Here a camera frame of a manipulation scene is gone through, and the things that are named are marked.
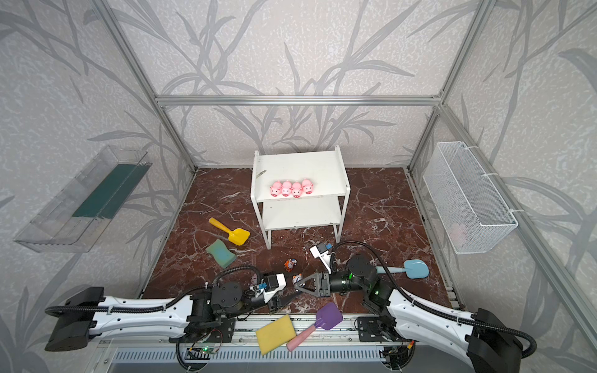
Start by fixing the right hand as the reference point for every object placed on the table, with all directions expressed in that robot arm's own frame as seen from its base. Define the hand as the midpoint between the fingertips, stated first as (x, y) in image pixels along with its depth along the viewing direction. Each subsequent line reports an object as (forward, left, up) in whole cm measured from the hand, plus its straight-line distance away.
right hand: (299, 281), depth 65 cm
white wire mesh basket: (+13, -47, +15) cm, 51 cm away
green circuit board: (-15, +32, -21) cm, 41 cm away
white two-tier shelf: (+29, -8, -5) cm, 30 cm away
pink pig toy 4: (+23, -2, +15) cm, 27 cm away
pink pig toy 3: (+21, +1, +15) cm, 26 cm away
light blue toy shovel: (+10, -42, -20) cm, 48 cm away
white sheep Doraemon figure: (+1, +1, +1) cm, 1 cm away
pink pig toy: (+21, +7, +15) cm, 27 cm away
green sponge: (+15, +31, -18) cm, 38 cm away
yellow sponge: (-10, +8, -18) cm, 22 cm away
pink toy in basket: (+14, -50, 0) cm, 52 cm away
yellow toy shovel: (+24, +27, -19) cm, 41 cm away
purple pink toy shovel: (-6, -9, -18) cm, 21 cm away
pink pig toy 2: (+22, +4, +15) cm, 27 cm away
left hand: (+1, 0, 0) cm, 1 cm away
